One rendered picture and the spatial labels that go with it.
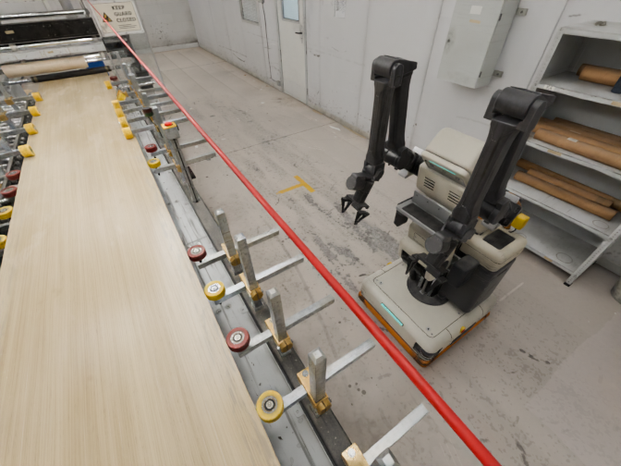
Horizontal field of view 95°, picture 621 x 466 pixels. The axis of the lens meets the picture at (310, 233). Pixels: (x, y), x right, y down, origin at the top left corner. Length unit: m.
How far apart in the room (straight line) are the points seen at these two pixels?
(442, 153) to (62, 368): 1.51
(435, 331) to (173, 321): 1.40
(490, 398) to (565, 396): 0.44
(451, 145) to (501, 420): 1.55
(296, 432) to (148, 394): 0.52
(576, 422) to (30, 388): 2.49
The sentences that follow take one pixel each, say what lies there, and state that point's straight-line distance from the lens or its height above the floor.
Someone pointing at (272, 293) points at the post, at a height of 1.12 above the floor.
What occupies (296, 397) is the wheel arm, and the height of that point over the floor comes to 0.84.
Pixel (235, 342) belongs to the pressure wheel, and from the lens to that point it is 1.09.
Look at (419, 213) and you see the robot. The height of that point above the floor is 1.04.
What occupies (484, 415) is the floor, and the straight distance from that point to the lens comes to 2.12.
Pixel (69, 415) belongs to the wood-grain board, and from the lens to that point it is 1.22.
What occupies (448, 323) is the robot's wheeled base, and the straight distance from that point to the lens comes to 1.96.
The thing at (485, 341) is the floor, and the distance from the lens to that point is 2.34.
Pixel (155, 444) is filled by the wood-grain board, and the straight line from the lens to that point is 1.06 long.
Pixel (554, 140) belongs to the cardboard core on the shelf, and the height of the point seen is 0.94.
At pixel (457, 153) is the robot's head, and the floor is 1.34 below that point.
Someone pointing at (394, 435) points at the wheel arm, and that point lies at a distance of 1.08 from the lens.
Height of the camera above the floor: 1.85
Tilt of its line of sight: 43 degrees down
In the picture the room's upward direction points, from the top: 2 degrees counter-clockwise
